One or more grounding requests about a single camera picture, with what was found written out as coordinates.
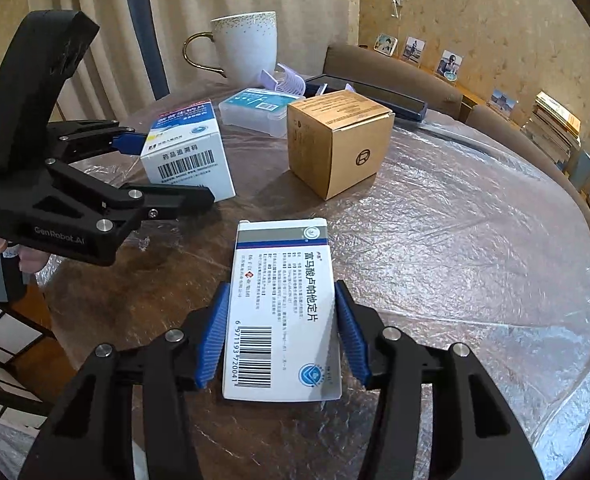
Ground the brown upholstered chair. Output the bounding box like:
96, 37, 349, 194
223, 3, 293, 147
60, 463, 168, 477
321, 44, 465, 118

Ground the clear plastic table cover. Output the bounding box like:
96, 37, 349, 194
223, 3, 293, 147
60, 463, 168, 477
40, 80, 590, 480

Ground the building photo card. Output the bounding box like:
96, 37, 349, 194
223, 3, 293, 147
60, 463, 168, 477
490, 89, 518, 113

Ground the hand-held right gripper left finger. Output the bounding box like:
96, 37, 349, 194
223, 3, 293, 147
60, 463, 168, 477
22, 282, 233, 480

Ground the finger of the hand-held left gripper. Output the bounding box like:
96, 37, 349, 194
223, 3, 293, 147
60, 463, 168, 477
47, 119, 150, 162
47, 159, 216, 234

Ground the blue and white medicine box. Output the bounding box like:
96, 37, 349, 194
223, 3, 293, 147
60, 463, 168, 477
140, 100, 237, 203

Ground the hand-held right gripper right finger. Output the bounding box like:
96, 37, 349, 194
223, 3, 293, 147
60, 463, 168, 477
334, 280, 548, 480

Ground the person's left hand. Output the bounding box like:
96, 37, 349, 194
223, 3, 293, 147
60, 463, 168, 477
0, 234, 52, 275

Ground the stack of books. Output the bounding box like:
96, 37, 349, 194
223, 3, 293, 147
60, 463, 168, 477
522, 91, 582, 166

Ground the white mug with gold handle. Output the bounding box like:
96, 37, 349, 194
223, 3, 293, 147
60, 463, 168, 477
182, 11, 279, 86

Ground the black framed white panel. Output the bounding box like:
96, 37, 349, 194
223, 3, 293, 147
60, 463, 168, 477
0, 280, 60, 418

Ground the clear dental floss box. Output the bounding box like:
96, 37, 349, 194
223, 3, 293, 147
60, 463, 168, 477
218, 86, 301, 138

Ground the brown cardboard box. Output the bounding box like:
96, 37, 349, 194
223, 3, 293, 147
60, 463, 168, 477
286, 89, 396, 201

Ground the beige patterned curtain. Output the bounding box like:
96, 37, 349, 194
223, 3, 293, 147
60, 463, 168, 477
0, 0, 361, 126

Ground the black rectangular tray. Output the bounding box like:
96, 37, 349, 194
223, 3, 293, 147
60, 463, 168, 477
305, 74, 429, 123

